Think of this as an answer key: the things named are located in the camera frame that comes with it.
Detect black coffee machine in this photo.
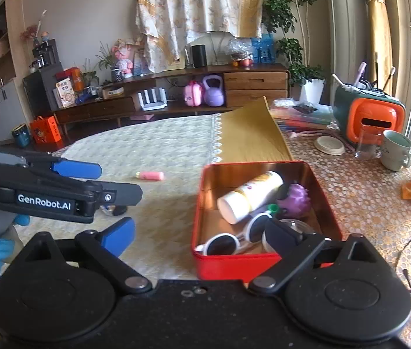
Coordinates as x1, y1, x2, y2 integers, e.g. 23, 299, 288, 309
31, 40, 59, 71

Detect stack of books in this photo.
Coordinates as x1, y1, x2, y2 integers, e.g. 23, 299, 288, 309
269, 99, 335, 131

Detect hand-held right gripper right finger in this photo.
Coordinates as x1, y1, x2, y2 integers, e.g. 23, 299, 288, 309
248, 217, 395, 294

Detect white sunglasses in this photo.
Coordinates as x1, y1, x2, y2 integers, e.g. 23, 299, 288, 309
194, 213, 273, 256

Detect pink dried flowers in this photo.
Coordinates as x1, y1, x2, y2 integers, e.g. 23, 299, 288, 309
21, 10, 48, 39

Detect pink toy backpack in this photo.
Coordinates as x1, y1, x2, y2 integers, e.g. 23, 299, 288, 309
184, 81, 204, 106

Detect small potted plant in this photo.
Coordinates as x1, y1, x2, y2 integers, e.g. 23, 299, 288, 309
96, 42, 122, 82

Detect wooden TV cabinet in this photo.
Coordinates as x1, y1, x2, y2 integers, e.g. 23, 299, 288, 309
54, 63, 290, 124

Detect red tin box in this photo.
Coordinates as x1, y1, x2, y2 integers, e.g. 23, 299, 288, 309
192, 161, 343, 281

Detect white router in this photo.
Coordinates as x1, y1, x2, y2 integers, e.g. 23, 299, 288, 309
137, 87, 168, 111

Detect yellow cloth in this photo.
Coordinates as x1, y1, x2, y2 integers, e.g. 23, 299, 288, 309
211, 96, 294, 164

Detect printed snack box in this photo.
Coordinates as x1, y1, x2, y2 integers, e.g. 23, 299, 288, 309
53, 77, 77, 109

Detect cream fan-shaped object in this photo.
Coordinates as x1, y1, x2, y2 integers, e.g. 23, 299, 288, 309
191, 32, 235, 65

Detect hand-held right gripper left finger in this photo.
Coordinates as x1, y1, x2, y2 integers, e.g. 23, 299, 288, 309
11, 217, 152, 293

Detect floral hanging cloth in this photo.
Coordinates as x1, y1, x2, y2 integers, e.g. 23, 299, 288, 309
135, 0, 264, 71

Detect round beige lid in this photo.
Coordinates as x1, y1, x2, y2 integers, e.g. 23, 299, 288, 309
314, 135, 346, 156

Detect clear drinking glass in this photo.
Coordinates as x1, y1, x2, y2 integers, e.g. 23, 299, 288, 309
355, 122, 382, 161

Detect plastic bag of fruit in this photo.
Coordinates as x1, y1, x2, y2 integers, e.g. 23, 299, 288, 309
227, 38, 255, 68

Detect white bottle with yellow label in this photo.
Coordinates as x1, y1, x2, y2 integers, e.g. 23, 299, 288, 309
217, 171, 284, 225

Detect orange gift bag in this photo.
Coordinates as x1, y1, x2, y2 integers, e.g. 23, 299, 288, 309
30, 115, 62, 144

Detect pale green mug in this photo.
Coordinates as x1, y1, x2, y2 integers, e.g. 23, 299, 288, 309
379, 130, 411, 171

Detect purple kettlebell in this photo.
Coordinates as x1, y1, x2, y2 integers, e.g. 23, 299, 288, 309
203, 75, 225, 107

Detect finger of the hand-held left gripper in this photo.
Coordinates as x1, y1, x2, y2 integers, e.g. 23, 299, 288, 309
0, 147, 102, 180
0, 163, 143, 223

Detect pink doll figure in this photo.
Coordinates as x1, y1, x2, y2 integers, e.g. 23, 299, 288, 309
113, 39, 135, 79

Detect black speaker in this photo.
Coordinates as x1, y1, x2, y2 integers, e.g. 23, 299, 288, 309
192, 44, 207, 68

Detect purple spiky ball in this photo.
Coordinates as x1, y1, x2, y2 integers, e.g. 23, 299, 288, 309
276, 184, 311, 220

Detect blue packs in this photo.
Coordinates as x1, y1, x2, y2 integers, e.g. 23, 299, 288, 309
251, 33, 275, 64

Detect yellow curtain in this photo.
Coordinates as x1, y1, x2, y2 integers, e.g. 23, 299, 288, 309
364, 0, 395, 91

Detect tall potted plant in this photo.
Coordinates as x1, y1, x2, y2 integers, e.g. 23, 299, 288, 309
262, 0, 326, 104

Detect black cabinet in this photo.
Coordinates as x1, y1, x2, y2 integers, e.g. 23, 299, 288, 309
22, 63, 64, 117

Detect orange red bag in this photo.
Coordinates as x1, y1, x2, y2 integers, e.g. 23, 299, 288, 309
63, 67, 84, 91

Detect pink tube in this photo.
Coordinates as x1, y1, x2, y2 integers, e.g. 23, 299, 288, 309
135, 171, 165, 181

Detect clear round jar lid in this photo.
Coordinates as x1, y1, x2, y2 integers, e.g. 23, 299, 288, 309
262, 218, 317, 255

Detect teal bucket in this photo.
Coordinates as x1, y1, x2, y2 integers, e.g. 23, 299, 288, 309
11, 124, 32, 148

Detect small cardboard box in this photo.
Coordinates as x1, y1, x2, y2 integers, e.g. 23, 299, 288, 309
102, 86, 125, 99

